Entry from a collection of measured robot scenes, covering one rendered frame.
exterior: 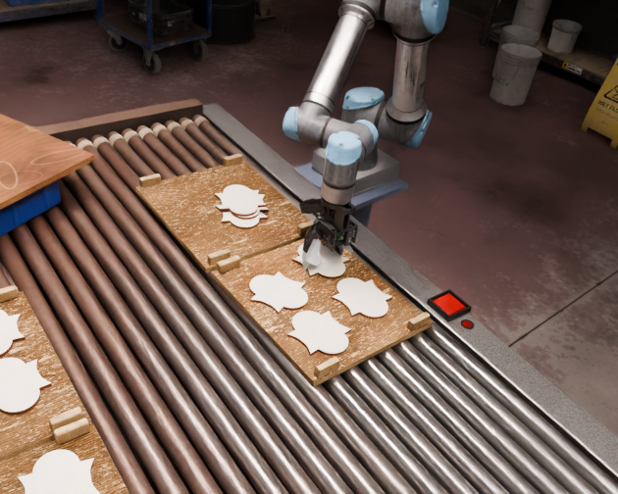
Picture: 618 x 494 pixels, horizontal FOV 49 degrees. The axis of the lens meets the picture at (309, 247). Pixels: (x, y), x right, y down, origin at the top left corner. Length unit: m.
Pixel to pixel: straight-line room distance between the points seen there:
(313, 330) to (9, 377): 0.62
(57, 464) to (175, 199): 0.86
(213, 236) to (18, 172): 0.51
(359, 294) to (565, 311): 1.86
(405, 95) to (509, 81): 3.28
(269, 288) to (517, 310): 1.84
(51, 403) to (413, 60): 1.19
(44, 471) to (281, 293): 0.64
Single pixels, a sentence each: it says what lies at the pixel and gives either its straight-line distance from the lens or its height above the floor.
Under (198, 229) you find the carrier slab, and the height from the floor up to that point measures 0.94.
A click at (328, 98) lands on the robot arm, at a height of 1.31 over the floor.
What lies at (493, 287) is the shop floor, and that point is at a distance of 3.32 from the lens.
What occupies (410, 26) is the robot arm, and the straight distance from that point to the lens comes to 1.75.
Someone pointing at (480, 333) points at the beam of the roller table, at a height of 0.92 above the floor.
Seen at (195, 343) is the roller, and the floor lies 0.92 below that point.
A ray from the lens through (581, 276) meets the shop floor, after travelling 3.60.
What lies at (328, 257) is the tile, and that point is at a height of 0.95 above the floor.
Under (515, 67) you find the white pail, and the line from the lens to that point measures 5.12.
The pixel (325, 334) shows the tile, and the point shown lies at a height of 0.94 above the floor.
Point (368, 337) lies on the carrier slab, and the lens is 1.52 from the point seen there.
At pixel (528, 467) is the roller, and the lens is 1.42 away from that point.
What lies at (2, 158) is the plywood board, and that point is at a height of 1.04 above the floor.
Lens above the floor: 1.98
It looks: 37 degrees down
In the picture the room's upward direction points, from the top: 7 degrees clockwise
